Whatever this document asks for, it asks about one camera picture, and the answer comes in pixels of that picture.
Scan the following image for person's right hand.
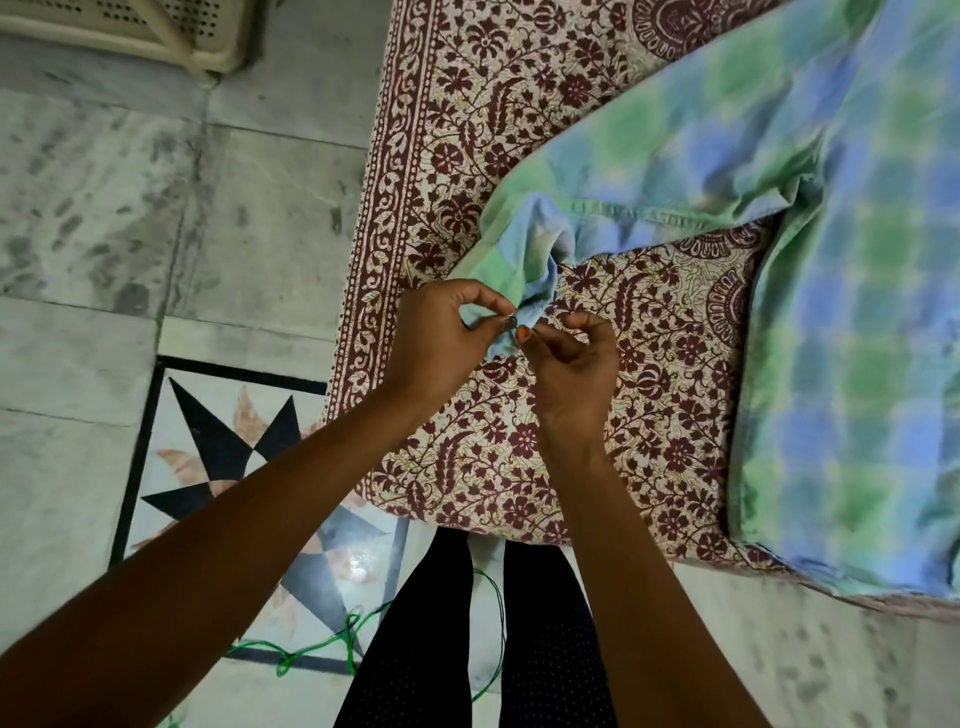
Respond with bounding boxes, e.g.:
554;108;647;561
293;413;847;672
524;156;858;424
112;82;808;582
513;311;621;445

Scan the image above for maroon floral bed sheet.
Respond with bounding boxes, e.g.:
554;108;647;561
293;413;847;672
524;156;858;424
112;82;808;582
322;0;960;625

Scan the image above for green cable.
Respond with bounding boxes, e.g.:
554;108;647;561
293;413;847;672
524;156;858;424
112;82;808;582
159;568;509;728

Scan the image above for person's left hand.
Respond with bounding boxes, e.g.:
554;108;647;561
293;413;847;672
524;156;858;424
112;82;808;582
381;278;520;408

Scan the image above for green blue checked shirt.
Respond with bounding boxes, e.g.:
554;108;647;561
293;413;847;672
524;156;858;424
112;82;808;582
456;0;960;603

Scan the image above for person's right forearm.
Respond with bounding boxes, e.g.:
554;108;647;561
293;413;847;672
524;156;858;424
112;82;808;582
535;423;775;728

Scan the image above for person's left forearm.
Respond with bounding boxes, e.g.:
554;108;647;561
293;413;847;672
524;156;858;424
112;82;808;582
0;382;445;728

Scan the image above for dark dotted trousers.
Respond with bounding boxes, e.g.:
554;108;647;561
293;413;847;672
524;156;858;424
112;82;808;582
333;528;618;728

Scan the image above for cream perforated plastic basket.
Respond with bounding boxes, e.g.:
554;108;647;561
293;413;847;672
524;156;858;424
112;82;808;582
0;0;261;76

